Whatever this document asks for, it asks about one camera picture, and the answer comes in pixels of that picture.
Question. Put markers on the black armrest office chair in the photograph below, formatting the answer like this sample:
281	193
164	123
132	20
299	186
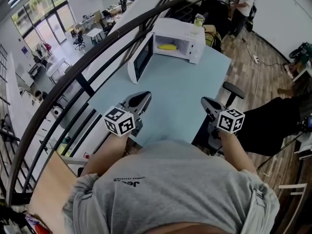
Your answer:
268	125

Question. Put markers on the white wooden frame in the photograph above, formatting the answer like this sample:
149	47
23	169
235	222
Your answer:
292	186

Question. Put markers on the colourful plastic bag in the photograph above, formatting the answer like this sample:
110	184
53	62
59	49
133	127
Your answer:
36	225

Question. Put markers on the light wooden board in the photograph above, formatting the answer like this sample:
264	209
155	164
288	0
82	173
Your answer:
53	191

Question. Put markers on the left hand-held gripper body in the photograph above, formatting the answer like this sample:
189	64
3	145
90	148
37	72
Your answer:
119	122

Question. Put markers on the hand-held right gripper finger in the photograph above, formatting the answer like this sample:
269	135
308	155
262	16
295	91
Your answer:
208	108
217	106

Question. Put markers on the white microwave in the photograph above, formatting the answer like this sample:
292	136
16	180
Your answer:
197	43

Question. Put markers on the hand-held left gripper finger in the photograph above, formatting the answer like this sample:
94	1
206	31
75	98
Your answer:
143	105
134	99

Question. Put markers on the black high-back office chair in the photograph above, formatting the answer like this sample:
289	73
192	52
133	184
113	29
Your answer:
214	11

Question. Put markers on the white power strip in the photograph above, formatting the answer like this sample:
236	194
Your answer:
256	58

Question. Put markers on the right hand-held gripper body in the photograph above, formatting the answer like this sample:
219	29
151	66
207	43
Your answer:
230	121

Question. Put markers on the yellow green backpack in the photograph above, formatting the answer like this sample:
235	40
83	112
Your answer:
213	39

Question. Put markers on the grey t-shirt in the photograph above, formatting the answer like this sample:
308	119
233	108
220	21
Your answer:
170	184

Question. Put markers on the person's right forearm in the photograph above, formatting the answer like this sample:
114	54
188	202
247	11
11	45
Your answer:
235	152

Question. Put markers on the person's left forearm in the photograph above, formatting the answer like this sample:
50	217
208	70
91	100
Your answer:
107	152

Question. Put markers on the black metal railing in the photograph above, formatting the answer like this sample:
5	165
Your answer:
85	84

